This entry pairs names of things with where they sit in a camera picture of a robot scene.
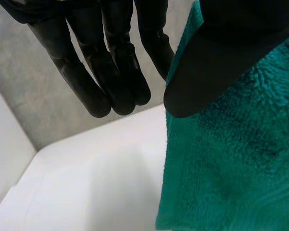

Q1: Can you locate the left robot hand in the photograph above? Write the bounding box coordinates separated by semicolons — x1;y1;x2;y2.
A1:
0;0;289;119

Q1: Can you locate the teal towel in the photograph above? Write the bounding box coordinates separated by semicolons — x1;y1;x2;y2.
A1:
154;0;289;231

